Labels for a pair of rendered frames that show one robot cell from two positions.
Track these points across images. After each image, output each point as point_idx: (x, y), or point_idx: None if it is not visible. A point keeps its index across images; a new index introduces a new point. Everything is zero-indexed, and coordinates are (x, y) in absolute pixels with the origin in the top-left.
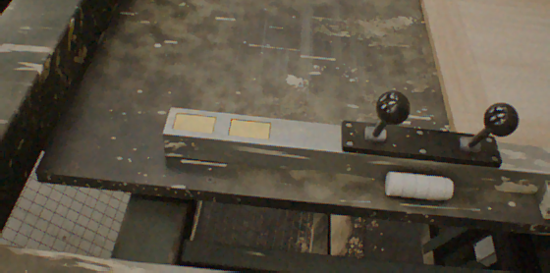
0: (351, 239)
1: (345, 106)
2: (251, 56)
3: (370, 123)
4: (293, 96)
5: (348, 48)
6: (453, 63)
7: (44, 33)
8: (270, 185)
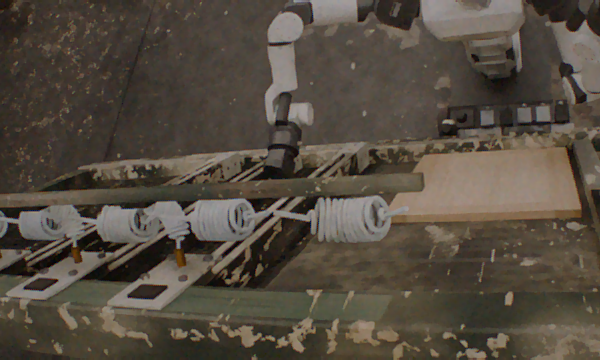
0: None
1: (553, 245)
2: (497, 279)
3: (599, 215)
4: (549, 262)
5: (476, 245)
6: (498, 208)
7: (595, 298)
8: None
